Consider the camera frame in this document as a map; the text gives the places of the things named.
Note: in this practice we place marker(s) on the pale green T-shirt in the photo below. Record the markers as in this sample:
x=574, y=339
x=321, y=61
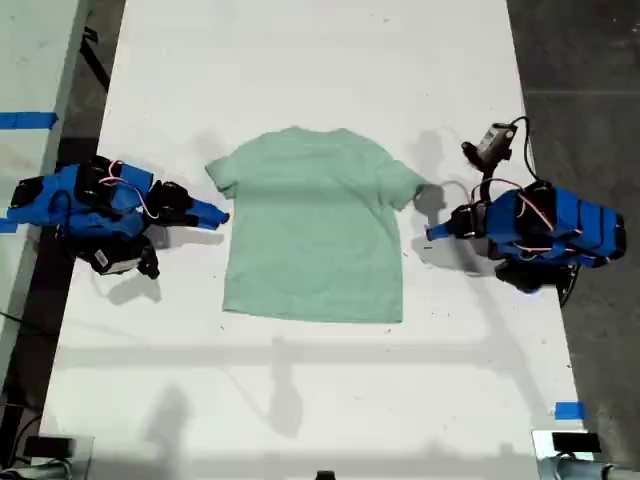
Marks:
x=310, y=225

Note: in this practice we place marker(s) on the long blue tape strip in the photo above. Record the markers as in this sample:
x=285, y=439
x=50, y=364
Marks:
x=27, y=120

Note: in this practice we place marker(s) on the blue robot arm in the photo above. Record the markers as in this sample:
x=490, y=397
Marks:
x=47, y=197
x=575, y=220

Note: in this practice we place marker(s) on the black metal stand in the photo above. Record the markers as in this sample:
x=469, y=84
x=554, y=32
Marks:
x=96, y=59

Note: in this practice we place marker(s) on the small blue tape patch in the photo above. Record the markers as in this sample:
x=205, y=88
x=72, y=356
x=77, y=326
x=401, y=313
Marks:
x=570, y=410

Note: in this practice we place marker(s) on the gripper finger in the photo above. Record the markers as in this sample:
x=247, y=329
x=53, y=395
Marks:
x=207, y=209
x=441, y=238
x=441, y=229
x=202, y=223

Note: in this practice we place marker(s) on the small black box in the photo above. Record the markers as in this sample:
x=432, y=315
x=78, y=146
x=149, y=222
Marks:
x=47, y=446
x=575, y=442
x=325, y=476

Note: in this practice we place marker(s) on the grey metal pipe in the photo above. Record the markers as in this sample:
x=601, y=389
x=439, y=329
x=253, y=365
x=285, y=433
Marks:
x=580, y=470
x=50, y=471

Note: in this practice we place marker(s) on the shiny metal clamp plate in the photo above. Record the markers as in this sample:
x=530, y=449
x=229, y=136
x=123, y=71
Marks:
x=542, y=445
x=82, y=450

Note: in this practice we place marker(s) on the short black camera stalk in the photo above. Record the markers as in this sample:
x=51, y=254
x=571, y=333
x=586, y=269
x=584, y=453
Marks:
x=486, y=171

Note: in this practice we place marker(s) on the pale side table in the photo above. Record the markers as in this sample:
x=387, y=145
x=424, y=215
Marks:
x=30, y=60

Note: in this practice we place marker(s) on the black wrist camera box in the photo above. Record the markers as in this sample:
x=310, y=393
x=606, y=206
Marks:
x=115, y=262
x=495, y=137

